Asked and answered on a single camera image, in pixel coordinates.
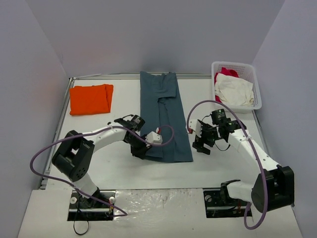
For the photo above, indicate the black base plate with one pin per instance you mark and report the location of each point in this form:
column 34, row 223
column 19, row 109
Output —
column 87, row 209
column 215, row 207

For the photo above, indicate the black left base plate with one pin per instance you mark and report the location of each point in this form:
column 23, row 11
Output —
column 87, row 209

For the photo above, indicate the white plastic laundry basket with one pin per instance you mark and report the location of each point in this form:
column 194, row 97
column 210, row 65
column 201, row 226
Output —
column 246, row 72

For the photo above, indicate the blue-grey t-shirt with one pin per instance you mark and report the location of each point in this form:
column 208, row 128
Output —
column 160, row 104

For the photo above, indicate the cream white t-shirt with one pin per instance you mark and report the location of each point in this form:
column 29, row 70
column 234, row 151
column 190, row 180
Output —
column 234, row 91

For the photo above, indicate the folded orange t-shirt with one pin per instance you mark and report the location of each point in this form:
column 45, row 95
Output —
column 91, row 100

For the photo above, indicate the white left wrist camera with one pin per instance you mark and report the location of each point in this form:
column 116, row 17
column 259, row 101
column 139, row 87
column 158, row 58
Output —
column 153, row 139

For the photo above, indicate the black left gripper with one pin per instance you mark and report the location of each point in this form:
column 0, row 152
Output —
column 138, row 149

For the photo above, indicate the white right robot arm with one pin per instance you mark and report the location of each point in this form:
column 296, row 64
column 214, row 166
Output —
column 273, row 186

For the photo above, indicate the red t-shirt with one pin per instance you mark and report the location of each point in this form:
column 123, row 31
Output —
column 227, row 72

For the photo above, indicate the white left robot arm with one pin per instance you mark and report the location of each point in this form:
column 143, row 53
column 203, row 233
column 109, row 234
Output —
column 73, row 157

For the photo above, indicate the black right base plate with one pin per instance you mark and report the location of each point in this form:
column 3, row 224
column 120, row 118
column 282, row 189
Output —
column 215, row 207

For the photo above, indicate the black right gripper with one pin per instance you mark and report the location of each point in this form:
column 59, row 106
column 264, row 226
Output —
column 204, row 139

